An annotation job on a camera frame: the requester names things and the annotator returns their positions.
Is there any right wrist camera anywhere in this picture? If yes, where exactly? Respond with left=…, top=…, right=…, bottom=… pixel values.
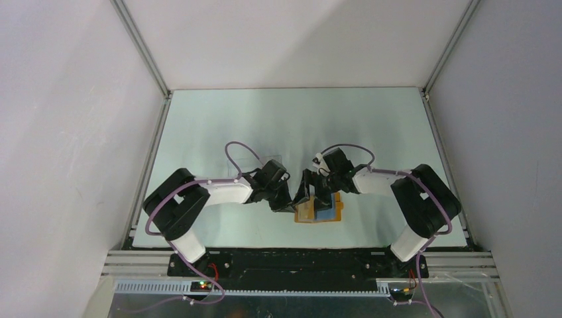
left=312, top=153, right=330, bottom=176

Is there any orange card holder wallet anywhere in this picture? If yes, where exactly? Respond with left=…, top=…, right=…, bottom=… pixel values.
left=294, top=192, right=345, bottom=224

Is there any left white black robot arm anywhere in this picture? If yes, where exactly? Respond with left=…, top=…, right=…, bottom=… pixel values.
left=142, top=160, right=294, bottom=276

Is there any grey slotted cable duct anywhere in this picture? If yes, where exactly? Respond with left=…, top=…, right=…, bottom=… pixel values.
left=115, top=280, right=390, bottom=297

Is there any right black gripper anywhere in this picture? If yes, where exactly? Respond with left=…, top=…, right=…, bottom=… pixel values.
left=292, top=169, right=341, bottom=213

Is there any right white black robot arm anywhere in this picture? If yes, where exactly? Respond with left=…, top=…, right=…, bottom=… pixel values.
left=292, top=144, right=462, bottom=277

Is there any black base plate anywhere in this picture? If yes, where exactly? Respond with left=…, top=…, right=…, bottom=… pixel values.
left=167, top=248, right=429, bottom=292

